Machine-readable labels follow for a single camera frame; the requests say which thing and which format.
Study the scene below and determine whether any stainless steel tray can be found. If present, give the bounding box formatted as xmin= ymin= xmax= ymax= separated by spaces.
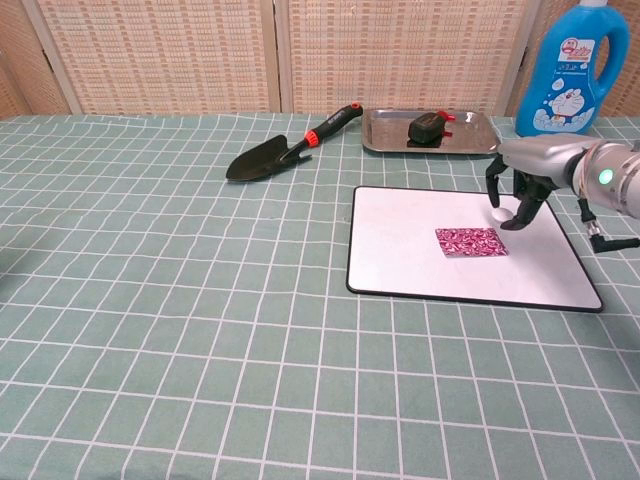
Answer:
xmin=360 ymin=108 xmax=504 ymax=158

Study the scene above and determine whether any blue detergent pump bottle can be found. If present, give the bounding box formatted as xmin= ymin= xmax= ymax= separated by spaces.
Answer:
xmin=514 ymin=0 xmax=632 ymax=139

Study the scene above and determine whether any green checked tablecloth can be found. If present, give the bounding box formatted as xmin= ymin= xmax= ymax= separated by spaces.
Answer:
xmin=0 ymin=112 xmax=640 ymax=480

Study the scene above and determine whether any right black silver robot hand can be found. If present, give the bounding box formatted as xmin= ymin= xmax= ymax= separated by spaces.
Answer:
xmin=484 ymin=132 xmax=590 ymax=232

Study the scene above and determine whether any black garden trowel orange collar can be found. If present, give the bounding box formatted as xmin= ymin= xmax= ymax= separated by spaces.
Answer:
xmin=225 ymin=102 xmax=365 ymax=184

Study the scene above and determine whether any white pad with black edge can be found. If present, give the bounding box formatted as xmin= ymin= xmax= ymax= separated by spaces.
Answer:
xmin=345 ymin=185 xmax=606 ymax=314

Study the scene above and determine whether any bamboo folding screen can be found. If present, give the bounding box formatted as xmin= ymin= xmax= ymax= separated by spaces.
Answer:
xmin=0 ymin=0 xmax=640 ymax=121

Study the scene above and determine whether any black tool with red parts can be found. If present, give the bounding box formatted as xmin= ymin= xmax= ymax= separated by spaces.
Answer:
xmin=405 ymin=110 xmax=457 ymax=148

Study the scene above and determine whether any right wrist cable with plug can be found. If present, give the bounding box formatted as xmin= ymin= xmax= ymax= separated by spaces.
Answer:
xmin=576 ymin=196 xmax=640 ymax=254

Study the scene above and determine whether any red patterned packet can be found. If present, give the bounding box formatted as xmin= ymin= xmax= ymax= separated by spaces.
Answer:
xmin=434 ymin=227 xmax=511 ymax=259

